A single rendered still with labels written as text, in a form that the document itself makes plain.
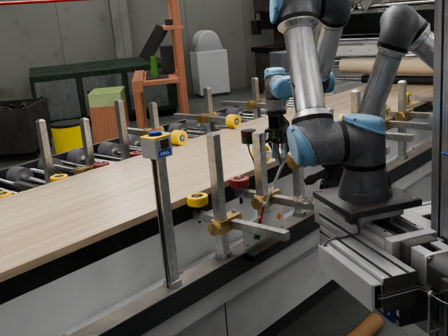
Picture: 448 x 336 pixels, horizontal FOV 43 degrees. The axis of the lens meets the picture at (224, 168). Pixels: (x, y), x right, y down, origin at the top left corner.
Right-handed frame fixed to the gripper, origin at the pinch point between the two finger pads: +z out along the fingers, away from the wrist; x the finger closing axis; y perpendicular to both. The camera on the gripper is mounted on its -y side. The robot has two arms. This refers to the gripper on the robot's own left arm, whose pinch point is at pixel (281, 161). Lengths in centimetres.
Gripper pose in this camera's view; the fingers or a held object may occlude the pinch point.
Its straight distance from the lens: 218.2
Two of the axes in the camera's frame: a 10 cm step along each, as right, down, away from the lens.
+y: -3.6, 2.7, -8.9
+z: 0.8, 9.6, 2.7
